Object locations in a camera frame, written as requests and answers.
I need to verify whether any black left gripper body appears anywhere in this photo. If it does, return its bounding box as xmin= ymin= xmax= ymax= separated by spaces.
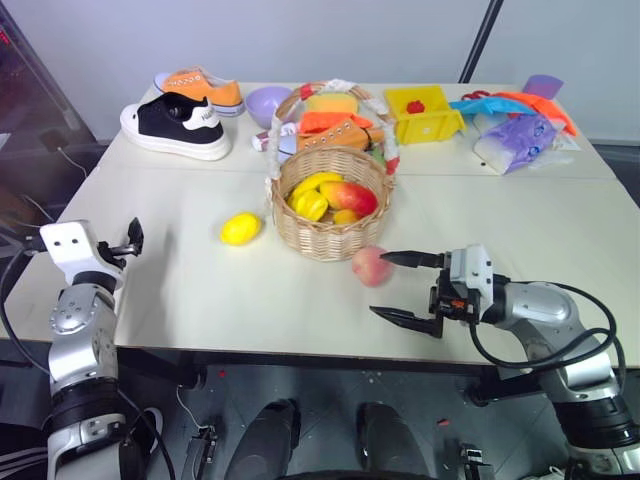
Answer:
xmin=96 ymin=240 xmax=139 ymax=272

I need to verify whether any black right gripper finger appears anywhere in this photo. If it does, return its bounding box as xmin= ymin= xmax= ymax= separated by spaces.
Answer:
xmin=378 ymin=248 xmax=445 ymax=272
xmin=368 ymin=304 xmax=445 ymax=341

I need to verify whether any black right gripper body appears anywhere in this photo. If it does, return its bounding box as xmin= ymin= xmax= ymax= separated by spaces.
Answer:
xmin=428 ymin=251 xmax=484 ymax=327

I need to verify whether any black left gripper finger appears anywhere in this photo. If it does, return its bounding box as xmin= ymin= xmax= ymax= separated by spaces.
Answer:
xmin=126 ymin=216 xmax=145 ymax=256

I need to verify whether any pink peach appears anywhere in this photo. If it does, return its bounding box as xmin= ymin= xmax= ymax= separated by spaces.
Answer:
xmin=351 ymin=245 xmax=398 ymax=288

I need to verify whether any red yellow mango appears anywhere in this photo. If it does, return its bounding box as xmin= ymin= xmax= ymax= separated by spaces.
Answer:
xmin=319 ymin=180 xmax=379 ymax=218

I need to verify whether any yellow lemon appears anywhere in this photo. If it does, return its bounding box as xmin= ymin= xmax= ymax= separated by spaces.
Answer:
xmin=220 ymin=212 xmax=263 ymax=247

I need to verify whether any black and white sneaker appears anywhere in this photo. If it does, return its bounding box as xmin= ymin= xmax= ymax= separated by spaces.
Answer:
xmin=119 ymin=91 xmax=234 ymax=162

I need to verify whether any yellow starfruit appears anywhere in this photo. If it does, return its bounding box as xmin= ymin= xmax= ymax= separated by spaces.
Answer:
xmin=286 ymin=188 xmax=331 ymax=222

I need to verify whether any dark rounded shape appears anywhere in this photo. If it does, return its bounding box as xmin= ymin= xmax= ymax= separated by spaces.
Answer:
xmin=224 ymin=398 xmax=302 ymax=480
xmin=356 ymin=401 xmax=432 ymax=477

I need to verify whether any yellow banana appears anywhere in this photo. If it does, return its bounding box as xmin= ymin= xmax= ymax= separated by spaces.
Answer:
xmin=292 ymin=171 xmax=346 ymax=199

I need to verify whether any yellow plastic bin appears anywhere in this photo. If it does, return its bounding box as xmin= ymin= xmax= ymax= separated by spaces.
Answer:
xmin=383 ymin=84 xmax=469 ymax=147

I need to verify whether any purple tissue pack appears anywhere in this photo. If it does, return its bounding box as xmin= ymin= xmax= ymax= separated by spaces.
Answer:
xmin=472 ymin=113 xmax=559 ymax=177

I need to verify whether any blue cloth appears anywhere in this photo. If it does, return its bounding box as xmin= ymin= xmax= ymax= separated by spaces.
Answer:
xmin=448 ymin=95 xmax=537 ymax=118

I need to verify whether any yellow sponge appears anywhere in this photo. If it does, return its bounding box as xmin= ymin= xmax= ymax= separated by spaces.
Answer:
xmin=304 ymin=92 xmax=359 ymax=116

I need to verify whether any clear plastic wrapper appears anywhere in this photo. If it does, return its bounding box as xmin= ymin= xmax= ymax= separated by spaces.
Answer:
xmin=529 ymin=130 xmax=582 ymax=172

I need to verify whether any purple bowl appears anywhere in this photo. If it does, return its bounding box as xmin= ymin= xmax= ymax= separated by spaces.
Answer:
xmin=244 ymin=85 xmax=295 ymax=130

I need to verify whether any purple cup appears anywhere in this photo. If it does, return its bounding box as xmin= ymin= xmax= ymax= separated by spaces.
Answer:
xmin=522 ymin=74 xmax=566 ymax=102

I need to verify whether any black slanted pole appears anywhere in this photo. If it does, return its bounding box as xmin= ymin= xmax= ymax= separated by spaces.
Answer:
xmin=457 ymin=0 xmax=504 ymax=84

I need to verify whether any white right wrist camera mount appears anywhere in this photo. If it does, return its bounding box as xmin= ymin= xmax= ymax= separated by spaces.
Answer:
xmin=446 ymin=243 xmax=497 ymax=315

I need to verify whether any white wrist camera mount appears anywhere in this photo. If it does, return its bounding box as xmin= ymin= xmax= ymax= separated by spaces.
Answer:
xmin=446 ymin=243 xmax=497 ymax=315
xmin=38 ymin=219 xmax=125 ymax=279

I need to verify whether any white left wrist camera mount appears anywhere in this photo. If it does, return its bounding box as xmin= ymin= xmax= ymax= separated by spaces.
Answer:
xmin=38 ymin=219 xmax=125 ymax=279

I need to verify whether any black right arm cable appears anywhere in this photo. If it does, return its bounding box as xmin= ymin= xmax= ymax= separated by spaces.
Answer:
xmin=468 ymin=279 xmax=629 ymax=387

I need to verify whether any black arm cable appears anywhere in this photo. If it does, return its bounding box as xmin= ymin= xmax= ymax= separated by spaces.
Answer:
xmin=468 ymin=279 xmax=629 ymax=387
xmin=0 ymin=238 xmax=57 ymax=381

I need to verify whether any wicker basket with wrapped handle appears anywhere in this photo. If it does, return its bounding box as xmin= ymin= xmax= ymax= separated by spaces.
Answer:
xmin=263 ymin=80 xmax=403 ymax=263

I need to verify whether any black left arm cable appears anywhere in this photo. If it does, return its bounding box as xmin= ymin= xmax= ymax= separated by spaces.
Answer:
xmin=0 ymin=238 xmax=57 ymax=381

